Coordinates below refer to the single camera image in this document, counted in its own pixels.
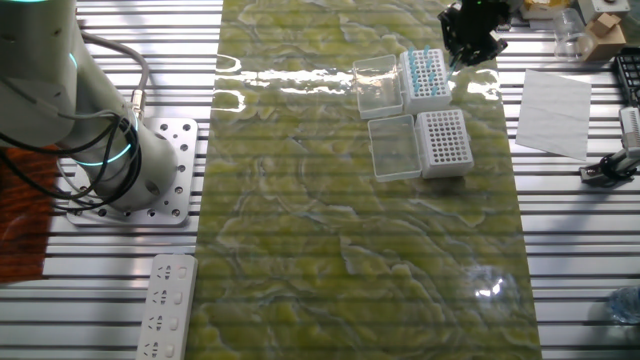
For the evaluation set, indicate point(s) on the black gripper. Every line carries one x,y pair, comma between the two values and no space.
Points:
475,22

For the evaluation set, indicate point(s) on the white pipette tip rack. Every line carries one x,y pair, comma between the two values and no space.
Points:
427,104
445,167

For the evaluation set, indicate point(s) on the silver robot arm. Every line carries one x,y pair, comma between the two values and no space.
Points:
100,125

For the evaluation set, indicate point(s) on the yellow box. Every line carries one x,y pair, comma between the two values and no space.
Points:
540,7

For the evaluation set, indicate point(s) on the clear plastic cup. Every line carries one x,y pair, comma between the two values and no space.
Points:
570,35

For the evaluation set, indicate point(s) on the white paper sheet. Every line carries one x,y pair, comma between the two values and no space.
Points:
552,117

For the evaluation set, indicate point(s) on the white box device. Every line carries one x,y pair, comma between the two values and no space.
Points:
602,6

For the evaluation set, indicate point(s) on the black keyboard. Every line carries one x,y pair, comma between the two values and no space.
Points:
629,75

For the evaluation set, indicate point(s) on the green marble pattern mat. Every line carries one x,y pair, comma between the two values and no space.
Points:
325,250

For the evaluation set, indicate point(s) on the clear water bottle blue cap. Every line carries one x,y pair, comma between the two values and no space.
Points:
626,305

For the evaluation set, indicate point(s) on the white power strip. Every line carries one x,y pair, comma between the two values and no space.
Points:
165,310

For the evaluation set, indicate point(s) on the brown wooden board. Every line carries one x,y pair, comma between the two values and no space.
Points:
25,235

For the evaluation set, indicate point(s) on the silver camera mount base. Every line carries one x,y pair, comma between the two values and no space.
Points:
590,173

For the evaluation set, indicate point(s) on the small silver camera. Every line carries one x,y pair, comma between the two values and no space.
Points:
631,130

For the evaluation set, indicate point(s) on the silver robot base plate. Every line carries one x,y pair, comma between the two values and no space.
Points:
182,175

